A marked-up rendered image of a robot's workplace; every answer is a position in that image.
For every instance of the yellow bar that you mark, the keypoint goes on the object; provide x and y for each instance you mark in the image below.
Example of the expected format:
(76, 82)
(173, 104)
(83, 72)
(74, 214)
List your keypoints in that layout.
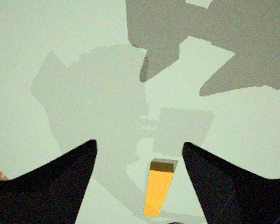
(159, 180)

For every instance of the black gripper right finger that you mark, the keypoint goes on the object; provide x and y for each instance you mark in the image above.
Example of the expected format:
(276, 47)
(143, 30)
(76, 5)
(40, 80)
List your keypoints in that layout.
(229, 194)

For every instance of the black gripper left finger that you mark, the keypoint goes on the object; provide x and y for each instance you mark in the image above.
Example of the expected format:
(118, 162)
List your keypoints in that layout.
(51, 194)

